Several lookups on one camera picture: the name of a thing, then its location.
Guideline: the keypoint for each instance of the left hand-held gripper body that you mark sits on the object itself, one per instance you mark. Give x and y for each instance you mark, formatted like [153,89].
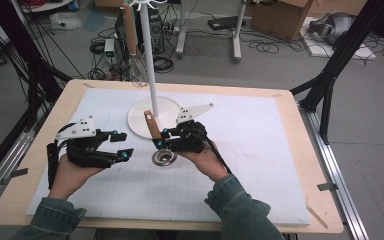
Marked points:
[86,155]

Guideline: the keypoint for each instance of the large cardboard box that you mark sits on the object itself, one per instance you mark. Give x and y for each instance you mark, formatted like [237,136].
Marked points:
[280,16]

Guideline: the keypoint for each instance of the black metal frame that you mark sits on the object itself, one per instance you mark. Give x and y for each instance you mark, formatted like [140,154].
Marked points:
[33,73]
[340,56]

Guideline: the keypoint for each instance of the flat black box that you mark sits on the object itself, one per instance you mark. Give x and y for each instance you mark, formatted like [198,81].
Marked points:
[225,22]

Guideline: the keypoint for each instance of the grey bag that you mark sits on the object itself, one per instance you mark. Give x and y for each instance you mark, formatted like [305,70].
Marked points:
[335,26]

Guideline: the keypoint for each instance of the white metal floor frame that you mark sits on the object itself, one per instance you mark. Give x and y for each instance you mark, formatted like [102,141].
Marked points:
[237,40]

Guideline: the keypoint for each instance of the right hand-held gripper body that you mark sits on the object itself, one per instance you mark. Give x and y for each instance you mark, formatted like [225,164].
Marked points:
[190,138]

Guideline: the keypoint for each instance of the black computer tower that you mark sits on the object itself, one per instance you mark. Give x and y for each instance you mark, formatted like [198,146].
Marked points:
[156,33]

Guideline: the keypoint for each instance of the aluminium rail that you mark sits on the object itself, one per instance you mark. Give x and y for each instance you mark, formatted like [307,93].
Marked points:
[6,163]
[336,180]

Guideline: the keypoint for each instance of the white foam board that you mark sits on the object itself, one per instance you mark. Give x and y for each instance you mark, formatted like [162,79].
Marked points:
[320,48]

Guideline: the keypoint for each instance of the person's left hand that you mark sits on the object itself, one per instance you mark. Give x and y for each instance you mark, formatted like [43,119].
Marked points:
[66,180]

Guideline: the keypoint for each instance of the round white table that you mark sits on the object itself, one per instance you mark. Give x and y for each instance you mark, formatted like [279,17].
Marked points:
[46,6]

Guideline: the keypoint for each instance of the clear plastic bag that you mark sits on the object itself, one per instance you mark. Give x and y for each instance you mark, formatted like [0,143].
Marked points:
[65,20]

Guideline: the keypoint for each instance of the person's right hand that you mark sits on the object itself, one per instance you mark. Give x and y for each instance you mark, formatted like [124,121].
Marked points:
[206,163]

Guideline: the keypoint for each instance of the white hook stand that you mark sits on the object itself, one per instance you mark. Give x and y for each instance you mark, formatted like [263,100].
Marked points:
[138,118]

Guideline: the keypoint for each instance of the white grid mat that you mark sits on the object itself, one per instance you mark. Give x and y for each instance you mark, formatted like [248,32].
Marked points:
[166,196]

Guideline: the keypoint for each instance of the small white and green device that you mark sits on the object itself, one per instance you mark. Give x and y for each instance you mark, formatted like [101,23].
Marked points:
[109,46]

